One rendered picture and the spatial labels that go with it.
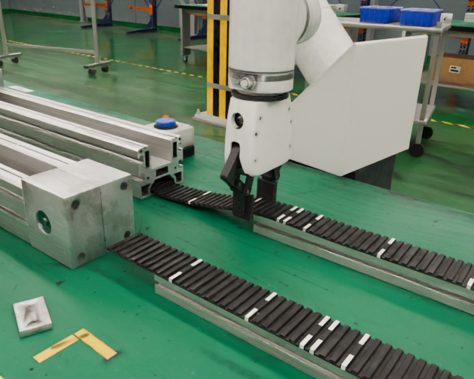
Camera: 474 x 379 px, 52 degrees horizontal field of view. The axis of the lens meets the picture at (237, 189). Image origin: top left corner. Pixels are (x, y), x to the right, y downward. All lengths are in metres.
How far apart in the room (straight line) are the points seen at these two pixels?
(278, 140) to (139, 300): 0.27
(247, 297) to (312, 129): 0.50
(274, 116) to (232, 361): 0.31
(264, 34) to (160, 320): 0.34
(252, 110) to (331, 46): 0.44
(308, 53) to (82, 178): 0.56
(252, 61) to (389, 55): 0.41
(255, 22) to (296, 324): 0.34
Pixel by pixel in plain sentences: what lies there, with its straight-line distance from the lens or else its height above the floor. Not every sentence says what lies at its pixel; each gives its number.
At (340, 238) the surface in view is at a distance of 0.63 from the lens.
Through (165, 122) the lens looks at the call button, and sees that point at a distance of 0.95.
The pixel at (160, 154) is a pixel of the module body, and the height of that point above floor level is 0.83.
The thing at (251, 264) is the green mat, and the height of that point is 0.78.
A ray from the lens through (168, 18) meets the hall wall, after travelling 11.65.
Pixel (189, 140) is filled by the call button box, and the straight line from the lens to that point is 0.96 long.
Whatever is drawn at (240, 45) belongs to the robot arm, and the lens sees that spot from 0.60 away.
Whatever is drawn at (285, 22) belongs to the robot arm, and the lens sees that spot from 0.60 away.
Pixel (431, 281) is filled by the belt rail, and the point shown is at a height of 0.80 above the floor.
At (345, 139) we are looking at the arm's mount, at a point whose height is 0.85.
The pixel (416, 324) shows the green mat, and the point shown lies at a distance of 0.56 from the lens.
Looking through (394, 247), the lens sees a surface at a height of 0.81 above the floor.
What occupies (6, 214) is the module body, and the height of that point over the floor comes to 0.81.
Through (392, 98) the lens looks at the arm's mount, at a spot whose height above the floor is 0.90.
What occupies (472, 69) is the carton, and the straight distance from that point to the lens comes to 5.38.
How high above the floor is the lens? 1.11
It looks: 23 degrees down
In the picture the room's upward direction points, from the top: 2 degrees clockwise
